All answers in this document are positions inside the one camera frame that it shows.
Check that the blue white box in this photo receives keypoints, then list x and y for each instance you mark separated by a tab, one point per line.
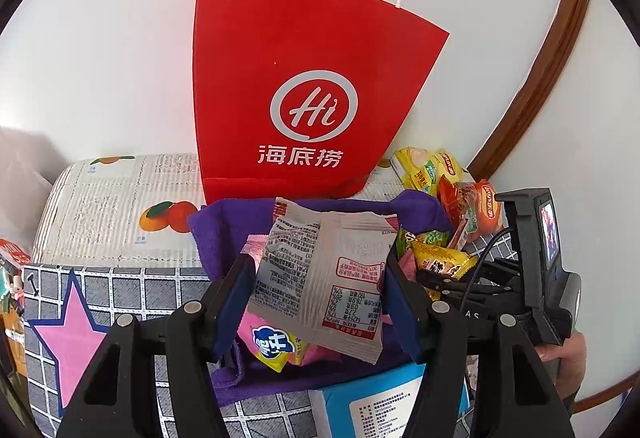
350	408

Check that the yellow brown snack packet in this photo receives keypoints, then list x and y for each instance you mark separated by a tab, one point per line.
445	260

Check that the yellow green snack packet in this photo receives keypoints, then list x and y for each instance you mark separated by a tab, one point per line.
415	170

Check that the person's right hand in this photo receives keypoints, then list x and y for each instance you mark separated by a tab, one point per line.
565	358

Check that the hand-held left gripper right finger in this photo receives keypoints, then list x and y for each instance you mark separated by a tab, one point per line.
402	313

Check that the white plastic bag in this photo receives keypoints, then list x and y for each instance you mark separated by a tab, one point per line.
25	188

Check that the small pink snack packet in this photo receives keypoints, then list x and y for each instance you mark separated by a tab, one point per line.
257	245
407	253

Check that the purple cloth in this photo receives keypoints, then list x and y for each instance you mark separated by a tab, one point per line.
225	223

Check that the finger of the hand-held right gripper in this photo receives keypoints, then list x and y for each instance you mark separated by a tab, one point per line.
440	279
457	296

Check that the grid blanket with pink star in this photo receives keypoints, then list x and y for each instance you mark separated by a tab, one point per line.
125	288

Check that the white fruit-print box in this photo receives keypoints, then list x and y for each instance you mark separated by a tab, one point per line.
100	208

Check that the yellow red-label snack packet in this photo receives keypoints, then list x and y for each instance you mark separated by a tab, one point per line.
449	165

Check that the silver red snack packet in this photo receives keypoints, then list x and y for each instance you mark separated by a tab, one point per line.
310	268

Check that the pile of small clutter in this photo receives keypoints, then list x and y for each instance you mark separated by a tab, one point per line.
10	293

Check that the clear red snack pack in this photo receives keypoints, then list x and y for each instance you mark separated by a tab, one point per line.
452	208

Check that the red paper bag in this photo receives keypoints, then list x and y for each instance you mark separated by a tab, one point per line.
300	43

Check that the large pink snack packet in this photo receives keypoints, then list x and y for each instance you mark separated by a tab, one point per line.
320	350

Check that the yellow blue-logo snack packet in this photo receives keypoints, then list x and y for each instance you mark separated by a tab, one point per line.
272	343

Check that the brown wooden door frame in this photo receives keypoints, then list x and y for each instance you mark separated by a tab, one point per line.
550	68

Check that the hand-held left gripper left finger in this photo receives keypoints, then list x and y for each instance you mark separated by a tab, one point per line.
230	313

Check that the orange snack packet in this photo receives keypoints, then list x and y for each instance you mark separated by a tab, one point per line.
485	208

